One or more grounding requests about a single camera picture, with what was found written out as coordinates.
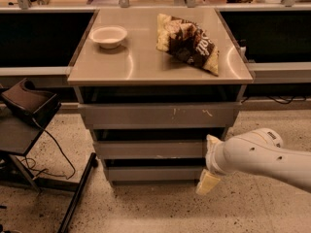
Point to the brown chip bag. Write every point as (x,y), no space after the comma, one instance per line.
(187,42)

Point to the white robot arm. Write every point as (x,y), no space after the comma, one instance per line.
(258,152)

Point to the grey drawer cabinet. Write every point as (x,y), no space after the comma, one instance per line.
(136,72)

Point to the white bowl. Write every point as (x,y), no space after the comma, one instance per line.
(108,37)

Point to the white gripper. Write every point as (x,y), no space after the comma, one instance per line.
(213,156)

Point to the grey bottom drawer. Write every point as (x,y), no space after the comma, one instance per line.
(140,174)

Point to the black box device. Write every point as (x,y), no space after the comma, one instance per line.
(33,106)

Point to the grey drawer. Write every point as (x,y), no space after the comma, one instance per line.
(140,174)
(154,149)
(159,116)

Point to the grey top drawer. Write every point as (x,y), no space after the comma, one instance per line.
(159,116)

